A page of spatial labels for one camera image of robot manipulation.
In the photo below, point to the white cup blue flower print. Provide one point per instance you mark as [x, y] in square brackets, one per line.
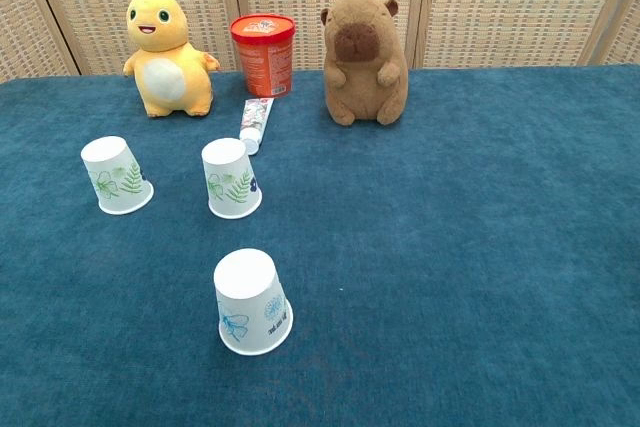
[250, 302]

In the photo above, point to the white cup green leaf print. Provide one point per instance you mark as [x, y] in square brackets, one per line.
[230, 182]
[115, 177]

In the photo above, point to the floral print cream tube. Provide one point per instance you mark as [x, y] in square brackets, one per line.
[255, 117]

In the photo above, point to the brown capybara plush toy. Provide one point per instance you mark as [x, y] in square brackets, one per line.
[365, 92]

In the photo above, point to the red cylindrical snack tub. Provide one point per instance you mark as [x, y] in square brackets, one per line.
[265, 62]

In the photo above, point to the blue table cloth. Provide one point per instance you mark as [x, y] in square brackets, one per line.
[450, 247]

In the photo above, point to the yellow dinosaur plush toy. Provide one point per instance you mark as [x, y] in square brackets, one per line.
[170, 77]

